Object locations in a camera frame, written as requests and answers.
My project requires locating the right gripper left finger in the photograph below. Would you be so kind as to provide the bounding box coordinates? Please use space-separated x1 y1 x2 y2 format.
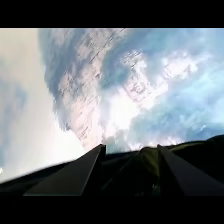
23 143 107 197

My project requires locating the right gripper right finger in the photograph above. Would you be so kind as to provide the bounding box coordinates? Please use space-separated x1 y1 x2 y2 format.
156 143 224 197

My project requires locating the dark green garment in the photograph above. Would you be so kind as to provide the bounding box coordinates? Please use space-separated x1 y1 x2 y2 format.
0 134 224 197

